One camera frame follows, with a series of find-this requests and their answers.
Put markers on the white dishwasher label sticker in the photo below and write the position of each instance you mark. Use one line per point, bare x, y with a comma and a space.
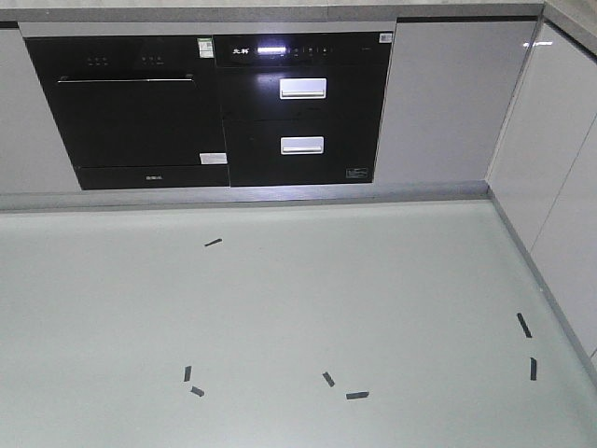
213, 158

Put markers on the black disinfection cabinet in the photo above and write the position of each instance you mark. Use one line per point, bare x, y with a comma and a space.
249, 68

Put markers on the black tape strip middle upper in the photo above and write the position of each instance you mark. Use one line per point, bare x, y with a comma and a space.
328, 378

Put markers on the black tape strip middle lower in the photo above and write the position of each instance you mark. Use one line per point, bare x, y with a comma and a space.
357, 395

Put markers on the black tape strip left lower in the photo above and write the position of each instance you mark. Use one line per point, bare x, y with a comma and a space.
197, 391

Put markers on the black built-in dishwasher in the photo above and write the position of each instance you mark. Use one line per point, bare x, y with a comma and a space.
133, 111

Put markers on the green energy label sticker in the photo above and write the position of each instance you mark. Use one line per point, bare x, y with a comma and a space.
205, 47

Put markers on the grey cabinet door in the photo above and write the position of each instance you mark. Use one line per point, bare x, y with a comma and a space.
449, 87

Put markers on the white QR code sticker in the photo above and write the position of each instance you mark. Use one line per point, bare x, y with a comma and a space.
385, 38

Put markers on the grey side cabinet panel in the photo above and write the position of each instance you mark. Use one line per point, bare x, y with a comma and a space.
544, 174

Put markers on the black tape strip right upper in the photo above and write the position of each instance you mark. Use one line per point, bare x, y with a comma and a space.
524, 327

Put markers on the black tape strip right lower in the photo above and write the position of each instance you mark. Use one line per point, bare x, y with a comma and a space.
533, 369

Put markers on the lower silver drawer handle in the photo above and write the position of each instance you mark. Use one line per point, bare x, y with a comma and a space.
303, 145

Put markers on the silver drawer handle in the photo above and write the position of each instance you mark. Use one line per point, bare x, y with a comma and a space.
303, 145
302, 88

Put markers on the upper silver drawer handle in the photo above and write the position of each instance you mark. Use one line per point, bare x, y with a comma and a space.
302, 88

